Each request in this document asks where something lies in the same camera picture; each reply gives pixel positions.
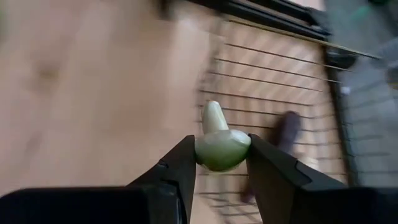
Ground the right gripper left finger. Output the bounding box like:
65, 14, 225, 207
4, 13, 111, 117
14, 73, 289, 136
127, 134, 198, 224

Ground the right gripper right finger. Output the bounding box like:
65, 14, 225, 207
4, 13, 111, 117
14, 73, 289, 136
246, 133, 346, 224

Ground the purple eggplant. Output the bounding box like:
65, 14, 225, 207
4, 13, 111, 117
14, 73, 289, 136
241, 111, 302, 203

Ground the small orange toy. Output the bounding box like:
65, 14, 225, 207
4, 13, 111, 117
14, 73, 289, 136
194, 100, 252, 172

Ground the copper wire basket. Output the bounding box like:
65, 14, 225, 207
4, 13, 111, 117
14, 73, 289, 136
195, 18, 383, 224

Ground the black metal table frame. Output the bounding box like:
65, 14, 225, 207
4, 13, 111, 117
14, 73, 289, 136
186, 0, 332, 40

